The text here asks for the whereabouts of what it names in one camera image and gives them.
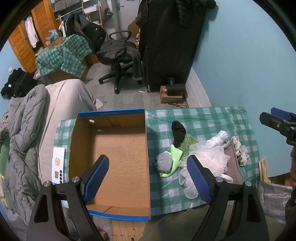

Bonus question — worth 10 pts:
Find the white mesh bath pouf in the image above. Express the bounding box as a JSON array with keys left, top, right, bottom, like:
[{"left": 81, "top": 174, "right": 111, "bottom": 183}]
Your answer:
[{"left": 178, "top": 142, "right": 233, "bottom": 199}]

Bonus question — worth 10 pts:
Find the grey brown towel mitt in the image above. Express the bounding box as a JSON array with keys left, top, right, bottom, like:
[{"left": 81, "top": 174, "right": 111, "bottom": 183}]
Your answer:
[{"left": 224, "top": 140, "right": 244, "bottom": 184}]

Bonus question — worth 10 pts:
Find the lime green cloth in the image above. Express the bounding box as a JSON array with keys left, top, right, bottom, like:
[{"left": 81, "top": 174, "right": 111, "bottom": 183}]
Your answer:
[{"left": 158, "top": 144, "right": 182, "bottom": 178}]

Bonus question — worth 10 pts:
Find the white plastic bag bundle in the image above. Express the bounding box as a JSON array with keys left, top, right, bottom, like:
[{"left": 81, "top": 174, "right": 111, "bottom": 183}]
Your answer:
[{"left": 207, "top": 130, "right": 229, "bottom": 147}]

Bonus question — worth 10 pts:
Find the green patterned cloth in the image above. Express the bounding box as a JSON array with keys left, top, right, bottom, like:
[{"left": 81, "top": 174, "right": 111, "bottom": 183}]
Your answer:
[{"left": 178, "top": 133, "right": 199, "bottom": 160}]

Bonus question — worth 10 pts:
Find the grey sock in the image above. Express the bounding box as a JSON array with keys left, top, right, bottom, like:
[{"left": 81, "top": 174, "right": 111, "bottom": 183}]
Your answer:
[{"left": 155, "top": 152, "right": 173, "bottom": 173}]

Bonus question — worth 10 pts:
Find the black sock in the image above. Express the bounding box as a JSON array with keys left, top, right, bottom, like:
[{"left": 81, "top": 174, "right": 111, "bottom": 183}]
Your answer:
[{"left": 171, "top": 120, "right": 186, "bottom": 148}]

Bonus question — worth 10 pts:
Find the person's right hand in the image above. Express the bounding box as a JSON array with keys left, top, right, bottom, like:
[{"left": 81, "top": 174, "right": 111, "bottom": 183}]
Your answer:
[{"left": 290, "top": 147, "right": 296, "bottom": 188}]

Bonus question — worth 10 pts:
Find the green checkered tablecloth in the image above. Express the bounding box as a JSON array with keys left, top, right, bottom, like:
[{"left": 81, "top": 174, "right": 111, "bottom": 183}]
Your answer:
[{"left": 54, "top": 105, "right": 261, "bottom": 215}]

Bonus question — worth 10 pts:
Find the wooden board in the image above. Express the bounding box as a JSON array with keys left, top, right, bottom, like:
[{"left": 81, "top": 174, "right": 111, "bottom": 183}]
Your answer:
[{"left": 258, "top": 158, "right": 271, "bottom": 183}]

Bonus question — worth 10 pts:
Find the cream knitted cloth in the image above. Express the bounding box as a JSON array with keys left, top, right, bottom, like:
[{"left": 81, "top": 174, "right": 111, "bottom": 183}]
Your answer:
[{"left": 232, "top": 136, "right": 249, "bottom": 166}]

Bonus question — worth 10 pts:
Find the blue cardboard box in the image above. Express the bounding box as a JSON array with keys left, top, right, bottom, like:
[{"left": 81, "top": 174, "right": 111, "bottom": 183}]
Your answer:
[{"left": 68, "top": 108, "right": 151, "bottom": 221}]

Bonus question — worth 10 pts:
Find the silver plastic bag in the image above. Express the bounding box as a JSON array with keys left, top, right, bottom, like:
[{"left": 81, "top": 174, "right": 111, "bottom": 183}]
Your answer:
[{"left": 254, "top": 181, "right": 292, "bottom": 224}]

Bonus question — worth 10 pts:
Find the beige bed mattress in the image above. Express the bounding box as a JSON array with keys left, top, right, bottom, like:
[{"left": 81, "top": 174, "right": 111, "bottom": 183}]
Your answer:
[{"left": 36, "top": 79, "right": 103, "bottom": 183}]

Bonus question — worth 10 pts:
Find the small cardboard box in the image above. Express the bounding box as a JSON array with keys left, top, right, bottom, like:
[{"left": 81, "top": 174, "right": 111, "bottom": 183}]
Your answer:
[{"left": 160, "top": 86, "right": 187, "bottom": 103}]

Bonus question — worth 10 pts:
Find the grey quilted blanket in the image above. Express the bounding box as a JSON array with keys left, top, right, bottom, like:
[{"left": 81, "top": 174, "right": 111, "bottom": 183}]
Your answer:
[{"left": 3, "top": 85, "right": 47, "bottom": 225}]

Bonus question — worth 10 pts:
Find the black cylinder device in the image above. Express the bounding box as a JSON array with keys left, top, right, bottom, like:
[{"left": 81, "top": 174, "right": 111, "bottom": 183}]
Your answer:
[{"left": 166, "top": 78, "right": 186, "bottom": 96}]

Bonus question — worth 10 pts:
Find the green checkered covered box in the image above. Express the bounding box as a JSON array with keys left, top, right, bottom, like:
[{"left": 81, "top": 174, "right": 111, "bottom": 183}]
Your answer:
[{"left": 35, "top": 34, "right": 92, "bottom": 81}]

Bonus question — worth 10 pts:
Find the black clothes pile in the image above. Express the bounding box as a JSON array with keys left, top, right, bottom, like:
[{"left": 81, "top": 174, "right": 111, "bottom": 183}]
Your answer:
[{"left": 1, "top": 68, "right": 38, "bottom": 99}]

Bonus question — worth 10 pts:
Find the black office chair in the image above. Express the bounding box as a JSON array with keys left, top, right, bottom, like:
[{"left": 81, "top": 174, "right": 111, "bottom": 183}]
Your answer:
[{"left": 80, "top": 23, "right": 144, "bottom": 94}]

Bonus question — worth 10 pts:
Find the black fabric wardrobe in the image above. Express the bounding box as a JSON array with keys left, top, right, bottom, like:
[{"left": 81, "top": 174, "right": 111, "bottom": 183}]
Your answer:
[{"left": 136, "top": 0, "right": 216, "bottom": 91}]

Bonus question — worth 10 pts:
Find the orange wooden louvre door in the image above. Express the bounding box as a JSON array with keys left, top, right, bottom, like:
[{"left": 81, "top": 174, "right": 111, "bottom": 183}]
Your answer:
[{"left": 9, "top": 0, "right": 60, "bottom": 73}]

